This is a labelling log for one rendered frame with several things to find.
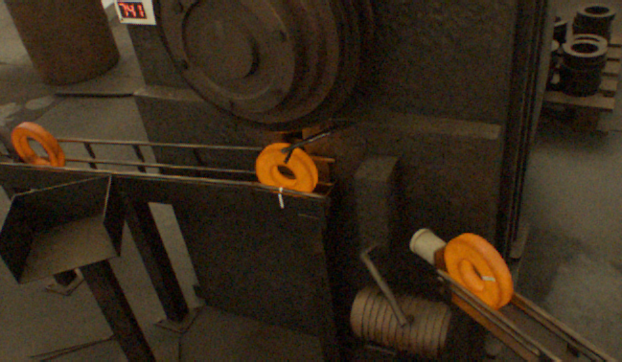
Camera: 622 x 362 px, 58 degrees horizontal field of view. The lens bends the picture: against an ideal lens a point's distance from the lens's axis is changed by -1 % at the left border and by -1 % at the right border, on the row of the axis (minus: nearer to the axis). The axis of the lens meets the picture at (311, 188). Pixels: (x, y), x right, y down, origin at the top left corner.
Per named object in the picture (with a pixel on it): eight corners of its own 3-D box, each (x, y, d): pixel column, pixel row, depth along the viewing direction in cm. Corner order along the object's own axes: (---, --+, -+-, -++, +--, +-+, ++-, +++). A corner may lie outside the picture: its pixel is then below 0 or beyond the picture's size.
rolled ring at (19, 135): (64, 183, 181) (71, 176, 183) (51, 137, 169) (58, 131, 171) (20, 165, 186) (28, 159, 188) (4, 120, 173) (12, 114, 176)
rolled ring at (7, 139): (-1, 124, 176) (7, 120, 178) (-35, 127, 185) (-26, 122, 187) (30, 172, 186) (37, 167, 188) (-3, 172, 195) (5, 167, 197)
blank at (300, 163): (254, 140, 138) (247, 147, 136) (311, 144, 132) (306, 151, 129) (268, 191, 147) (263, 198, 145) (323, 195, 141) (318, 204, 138)
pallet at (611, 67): (364, 103, 308) (358, 26, 281) (411, 42, 363) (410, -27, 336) (607, 136, 258) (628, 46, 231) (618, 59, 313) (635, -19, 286)
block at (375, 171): (373, 225, 145) (368, 148, 131) (403, 232, 142) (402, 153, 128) (358, 254, 138) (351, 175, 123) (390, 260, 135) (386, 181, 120)
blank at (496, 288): (472, 299, 118) (461, 306, 117) (446, 231, 117) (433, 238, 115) (524, 309, 103) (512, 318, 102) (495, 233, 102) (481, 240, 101)
